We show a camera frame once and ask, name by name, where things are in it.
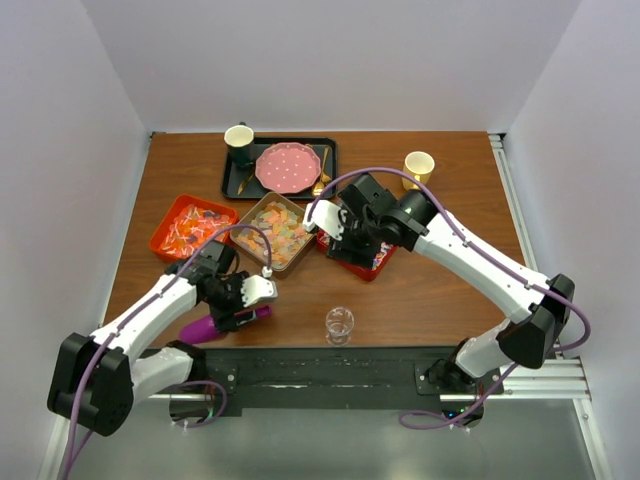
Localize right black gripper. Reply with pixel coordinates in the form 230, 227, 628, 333
326, 202, 383, 269

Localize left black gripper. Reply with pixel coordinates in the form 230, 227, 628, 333
203, 270, 258, 333

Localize red box of lollipops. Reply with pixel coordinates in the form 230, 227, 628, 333
316, 229, 397, 282

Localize purple plastic scoop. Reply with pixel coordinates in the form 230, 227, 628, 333
179, 306, 273, 345

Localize silver tin of gummies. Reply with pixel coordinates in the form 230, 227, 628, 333
230, 192, 316, 276

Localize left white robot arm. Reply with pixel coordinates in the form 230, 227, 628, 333
47, 241, 278, 436

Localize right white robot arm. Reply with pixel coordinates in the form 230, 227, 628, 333
305, 173, 575, 393

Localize gold fork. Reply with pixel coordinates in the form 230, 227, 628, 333
320, 146, 333, 186

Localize gold spoon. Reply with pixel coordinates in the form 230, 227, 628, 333
312, 146, 330, 197

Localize yellow mug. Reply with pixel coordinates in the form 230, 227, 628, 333
403, 151, 435, 185

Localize pink polka dot plate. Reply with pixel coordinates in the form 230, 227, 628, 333
255, 142, 321, 195

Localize clear glass jar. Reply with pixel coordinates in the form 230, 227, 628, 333
325, 307, 355, 346

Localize orange candy box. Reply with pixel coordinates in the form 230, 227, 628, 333
149, 194, 238, 262

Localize black serving tray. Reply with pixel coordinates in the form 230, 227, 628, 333
221, 136, 339, 200

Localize dark green cup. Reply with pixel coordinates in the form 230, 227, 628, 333
223, 122, 255, 168

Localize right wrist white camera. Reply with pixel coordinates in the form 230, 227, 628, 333
302, 200, 347, 241

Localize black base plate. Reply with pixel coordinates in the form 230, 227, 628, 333
204, 346, 500, 417

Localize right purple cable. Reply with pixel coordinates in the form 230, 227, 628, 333
305, 167, 594, 432

